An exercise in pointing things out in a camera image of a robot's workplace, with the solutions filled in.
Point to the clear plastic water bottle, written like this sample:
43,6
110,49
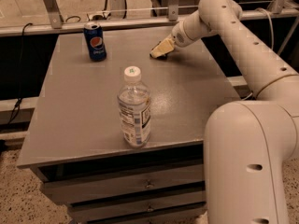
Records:
134,100

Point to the black rxbar chocolate wrapper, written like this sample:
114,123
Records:
163,57

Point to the grey drawer cabinet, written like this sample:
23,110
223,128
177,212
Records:
121,141

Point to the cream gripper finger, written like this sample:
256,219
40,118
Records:
164,47

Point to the blue pepsi can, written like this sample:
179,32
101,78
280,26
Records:
93,34

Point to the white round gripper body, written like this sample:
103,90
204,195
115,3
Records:
180,37

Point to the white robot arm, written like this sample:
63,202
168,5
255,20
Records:
245,142

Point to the metal railing frame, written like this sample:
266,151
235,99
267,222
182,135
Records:
290,10

